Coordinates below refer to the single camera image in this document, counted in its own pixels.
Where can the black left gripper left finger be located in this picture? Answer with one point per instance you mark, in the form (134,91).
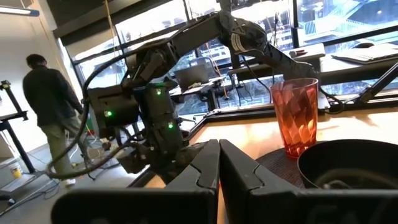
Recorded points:
(186,193)

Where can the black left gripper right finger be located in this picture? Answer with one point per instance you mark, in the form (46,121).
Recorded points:
(267,199)

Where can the red faceted plastic cup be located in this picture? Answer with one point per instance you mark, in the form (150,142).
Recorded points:
(295,115)

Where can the black bowl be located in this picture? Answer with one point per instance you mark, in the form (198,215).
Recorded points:
(348,161)

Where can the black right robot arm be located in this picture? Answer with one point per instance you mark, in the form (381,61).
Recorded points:
(199,34)

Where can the round dark woven placemat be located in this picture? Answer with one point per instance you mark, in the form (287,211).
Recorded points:
(280,168)

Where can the grey laptop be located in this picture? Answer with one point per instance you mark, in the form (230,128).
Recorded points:
(191,76)

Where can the person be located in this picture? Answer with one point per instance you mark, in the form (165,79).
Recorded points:
(49,99)

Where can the black tripod stand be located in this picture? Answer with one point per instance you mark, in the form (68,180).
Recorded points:
(12,124)

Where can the white keyboard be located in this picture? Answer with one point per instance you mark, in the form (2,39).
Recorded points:
(367,54)

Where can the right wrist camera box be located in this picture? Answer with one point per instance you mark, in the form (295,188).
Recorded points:
(113,107)

